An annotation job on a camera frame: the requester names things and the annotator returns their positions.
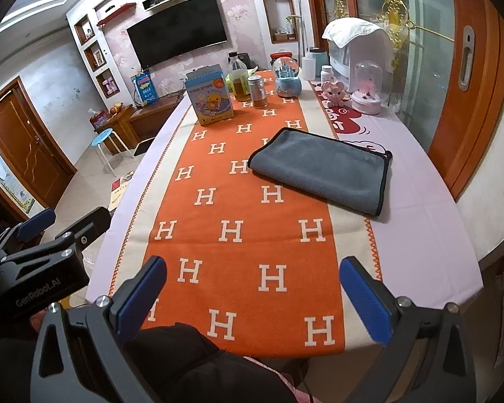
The brown wooden door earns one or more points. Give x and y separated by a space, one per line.
21 142

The gold hanging ornament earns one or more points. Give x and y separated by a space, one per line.
392 4

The glass bottle with black cap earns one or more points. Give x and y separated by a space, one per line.
237 77

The red floating shelf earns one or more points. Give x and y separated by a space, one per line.
115 12

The orange sliding door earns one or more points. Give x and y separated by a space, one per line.
470 117

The white wall shelf unit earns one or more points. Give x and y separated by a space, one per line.
94 54

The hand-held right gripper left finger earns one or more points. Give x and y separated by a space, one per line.
142 300

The grey towel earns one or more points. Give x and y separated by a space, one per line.
319 168

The orange letter-print table runner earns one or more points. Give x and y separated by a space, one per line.
235 256

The white countertop appliance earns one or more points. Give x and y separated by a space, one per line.
361 54

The blue snow globe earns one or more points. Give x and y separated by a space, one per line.
287 77

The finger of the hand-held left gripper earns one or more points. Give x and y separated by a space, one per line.
33 224
86 229

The red box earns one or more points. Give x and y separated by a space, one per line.
98 119

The white plastic jar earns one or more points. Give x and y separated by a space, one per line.
308 67

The blue duck-print box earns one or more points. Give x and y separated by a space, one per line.
210 96

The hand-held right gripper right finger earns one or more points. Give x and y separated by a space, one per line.
366 302

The white pill bottle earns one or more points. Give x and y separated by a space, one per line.
326 74

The glass jar with metal lid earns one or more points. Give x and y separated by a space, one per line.
258 92

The white cover cloth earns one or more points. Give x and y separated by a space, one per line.
353 29

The black television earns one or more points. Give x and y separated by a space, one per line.
176 29

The pink pig toy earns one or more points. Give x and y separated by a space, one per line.
334 93

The pink tablecloth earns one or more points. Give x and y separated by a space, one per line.
416 201

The blue printed box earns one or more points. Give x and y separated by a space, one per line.
145 90

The blue round stool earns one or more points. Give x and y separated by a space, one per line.
107 136

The white niche shelving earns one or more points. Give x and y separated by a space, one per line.
277 4

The wooden television cabinet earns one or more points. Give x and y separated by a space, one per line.
151 117

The colourful wall poster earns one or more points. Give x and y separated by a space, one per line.
8 184

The person's dark clothing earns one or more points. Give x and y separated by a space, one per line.
201 365

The red lidded jar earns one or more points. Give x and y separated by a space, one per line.
279 55

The glass dome ornament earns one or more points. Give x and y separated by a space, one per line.
366 88

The person's left hand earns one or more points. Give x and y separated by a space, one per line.
36 321

